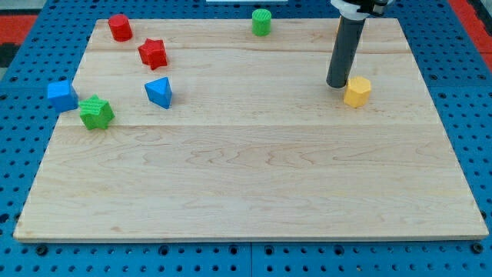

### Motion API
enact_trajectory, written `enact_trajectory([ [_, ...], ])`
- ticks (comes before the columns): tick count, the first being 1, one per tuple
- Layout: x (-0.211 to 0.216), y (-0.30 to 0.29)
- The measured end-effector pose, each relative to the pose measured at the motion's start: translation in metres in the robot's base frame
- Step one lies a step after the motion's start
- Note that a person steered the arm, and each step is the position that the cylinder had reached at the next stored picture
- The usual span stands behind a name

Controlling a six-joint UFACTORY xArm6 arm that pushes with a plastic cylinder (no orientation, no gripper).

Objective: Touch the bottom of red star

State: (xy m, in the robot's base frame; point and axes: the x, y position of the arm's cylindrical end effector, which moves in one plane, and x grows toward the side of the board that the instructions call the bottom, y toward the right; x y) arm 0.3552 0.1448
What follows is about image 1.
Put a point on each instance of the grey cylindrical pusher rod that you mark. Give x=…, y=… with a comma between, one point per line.
x=345, y=47

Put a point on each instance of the green cylinder block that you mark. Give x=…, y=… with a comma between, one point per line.
x=261, y=22

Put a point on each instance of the red star block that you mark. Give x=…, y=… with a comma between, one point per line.
x=153, y=53

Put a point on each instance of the green star block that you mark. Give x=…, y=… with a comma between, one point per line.
x=95, y=113

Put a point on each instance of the wooden board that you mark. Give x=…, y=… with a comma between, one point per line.
x=255, y=146

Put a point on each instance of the red cylinder block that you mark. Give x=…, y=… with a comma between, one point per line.
x=120, y=28

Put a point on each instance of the blue triangle block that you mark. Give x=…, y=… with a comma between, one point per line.
x=159, y=92

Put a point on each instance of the yellow hexagon block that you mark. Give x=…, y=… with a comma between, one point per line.
x=357, y=91

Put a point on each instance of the blue cube block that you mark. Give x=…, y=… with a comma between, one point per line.
x=62, y=96

